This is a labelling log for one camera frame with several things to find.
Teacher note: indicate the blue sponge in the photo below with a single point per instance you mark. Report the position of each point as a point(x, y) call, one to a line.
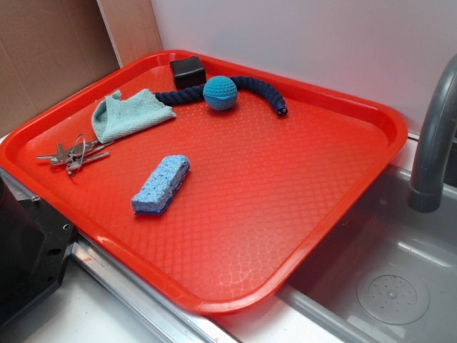
point(162, 185)

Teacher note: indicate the grey faucet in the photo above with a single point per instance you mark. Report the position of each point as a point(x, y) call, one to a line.
point(434, 163)

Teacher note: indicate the sink drain strainer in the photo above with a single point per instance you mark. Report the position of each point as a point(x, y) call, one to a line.
point(392, 295)

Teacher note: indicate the red plastic tray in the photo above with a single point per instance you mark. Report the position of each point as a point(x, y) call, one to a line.
point(262, 191)

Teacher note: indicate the silver key bunch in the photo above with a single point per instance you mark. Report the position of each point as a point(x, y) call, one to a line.
point(81, 152)

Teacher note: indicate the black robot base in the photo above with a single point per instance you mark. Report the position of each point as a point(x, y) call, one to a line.
point(36, 241)

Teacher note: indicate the blue textured ball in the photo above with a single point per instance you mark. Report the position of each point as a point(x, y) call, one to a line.
point(220, 93)

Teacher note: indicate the grey plastic sink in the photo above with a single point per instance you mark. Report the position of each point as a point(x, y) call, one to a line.
point(380, 230)

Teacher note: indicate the brown cardboard panel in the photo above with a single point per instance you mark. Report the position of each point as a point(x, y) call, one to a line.
point(53, 49)

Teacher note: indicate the light teal cloth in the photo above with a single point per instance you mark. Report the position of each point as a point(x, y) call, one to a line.
point(114, 117)

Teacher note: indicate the black cube block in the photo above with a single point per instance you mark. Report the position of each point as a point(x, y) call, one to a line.
point(188, 72)

